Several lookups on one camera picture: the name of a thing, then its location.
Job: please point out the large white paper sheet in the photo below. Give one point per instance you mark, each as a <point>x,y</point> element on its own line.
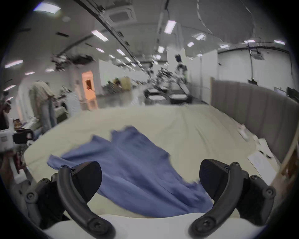
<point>262,165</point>

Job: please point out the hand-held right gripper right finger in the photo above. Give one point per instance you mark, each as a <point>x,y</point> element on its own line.
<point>224,200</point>

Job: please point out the bed with beige sheet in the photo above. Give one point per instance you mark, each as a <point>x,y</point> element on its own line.
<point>186,130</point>

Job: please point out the blue shirt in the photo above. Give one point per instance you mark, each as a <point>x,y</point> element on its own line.
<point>140,168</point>

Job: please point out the person's left hand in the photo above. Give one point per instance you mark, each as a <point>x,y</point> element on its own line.
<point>5,165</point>

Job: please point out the grey padded headboard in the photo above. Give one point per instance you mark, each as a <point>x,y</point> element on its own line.
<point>257,109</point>

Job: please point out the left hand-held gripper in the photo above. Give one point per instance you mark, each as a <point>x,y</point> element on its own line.
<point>7,140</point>

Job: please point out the row of tables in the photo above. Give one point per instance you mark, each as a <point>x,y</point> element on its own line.
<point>168,93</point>

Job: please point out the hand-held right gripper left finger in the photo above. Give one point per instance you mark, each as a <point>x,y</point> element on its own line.
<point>70,198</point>

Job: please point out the white and black robot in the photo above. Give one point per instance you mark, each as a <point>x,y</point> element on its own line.
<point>181,68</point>

